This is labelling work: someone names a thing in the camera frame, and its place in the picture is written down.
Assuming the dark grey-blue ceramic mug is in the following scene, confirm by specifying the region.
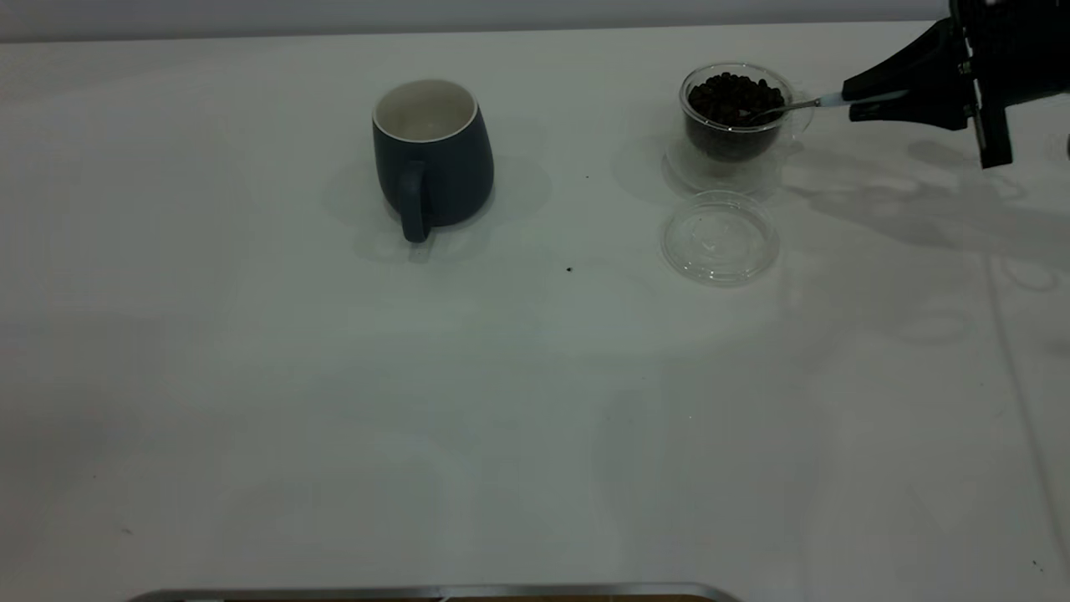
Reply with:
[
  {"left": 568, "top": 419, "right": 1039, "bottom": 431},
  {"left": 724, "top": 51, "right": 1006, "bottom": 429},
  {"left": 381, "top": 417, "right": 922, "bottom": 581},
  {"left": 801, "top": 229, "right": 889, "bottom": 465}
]
[{"left": 372, "top": 79, "right": 496, "bottom": 245}]

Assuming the coffee beans pile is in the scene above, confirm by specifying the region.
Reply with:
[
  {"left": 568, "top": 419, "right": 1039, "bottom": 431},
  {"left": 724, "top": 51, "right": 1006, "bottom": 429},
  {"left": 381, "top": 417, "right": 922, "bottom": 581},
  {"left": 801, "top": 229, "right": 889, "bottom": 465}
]
[{"left": 685, "top": 72, "right": 787, "bottom": 162}]

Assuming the silver metal frame bar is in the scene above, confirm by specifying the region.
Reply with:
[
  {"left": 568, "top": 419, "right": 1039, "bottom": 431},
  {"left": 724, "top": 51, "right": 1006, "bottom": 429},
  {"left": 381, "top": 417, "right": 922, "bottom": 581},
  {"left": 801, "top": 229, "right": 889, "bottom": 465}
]
[{"left": 125, "top": 583, "right": 742, "bottom": 602}]

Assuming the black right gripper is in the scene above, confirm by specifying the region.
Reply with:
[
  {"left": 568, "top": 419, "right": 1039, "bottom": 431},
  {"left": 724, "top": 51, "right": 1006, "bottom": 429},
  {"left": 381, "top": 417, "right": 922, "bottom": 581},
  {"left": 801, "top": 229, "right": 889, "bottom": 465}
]
[{"left": 843, "top": 0, "right": 1070, "bottom": 170}]

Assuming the clear round glass lid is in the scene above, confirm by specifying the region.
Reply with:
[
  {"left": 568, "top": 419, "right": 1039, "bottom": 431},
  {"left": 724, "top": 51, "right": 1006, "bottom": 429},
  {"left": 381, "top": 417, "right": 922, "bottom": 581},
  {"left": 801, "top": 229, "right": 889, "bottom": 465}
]
[{"left": 661, "top": 190, "right": 781, "bottom": 288}]

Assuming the clear double-wall glass cup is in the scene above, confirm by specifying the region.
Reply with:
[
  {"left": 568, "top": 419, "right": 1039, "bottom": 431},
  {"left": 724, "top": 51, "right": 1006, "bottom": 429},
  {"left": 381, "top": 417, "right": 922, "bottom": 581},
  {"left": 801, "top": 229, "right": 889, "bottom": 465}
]
[{"left": 665, "top": 62, "right": 816, "bottom": 199}]

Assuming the metal spoon light-blue handle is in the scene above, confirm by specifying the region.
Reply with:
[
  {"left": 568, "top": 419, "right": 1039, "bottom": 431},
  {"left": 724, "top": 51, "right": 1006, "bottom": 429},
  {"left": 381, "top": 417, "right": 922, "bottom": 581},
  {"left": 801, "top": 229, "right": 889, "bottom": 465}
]
[{"left": 746, "top": 90, "right": 909, "bottom": 126}]

